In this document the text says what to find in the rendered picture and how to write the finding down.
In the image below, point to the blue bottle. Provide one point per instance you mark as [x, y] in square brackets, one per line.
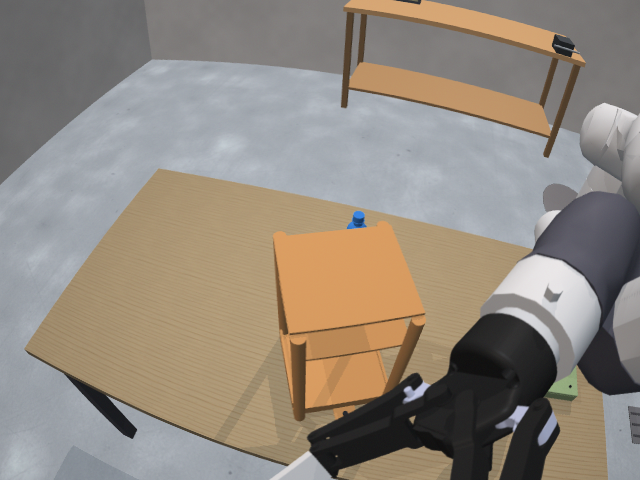
[357, 220]

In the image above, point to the wooden shelving unit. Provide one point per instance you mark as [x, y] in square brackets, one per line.
[341, 279]

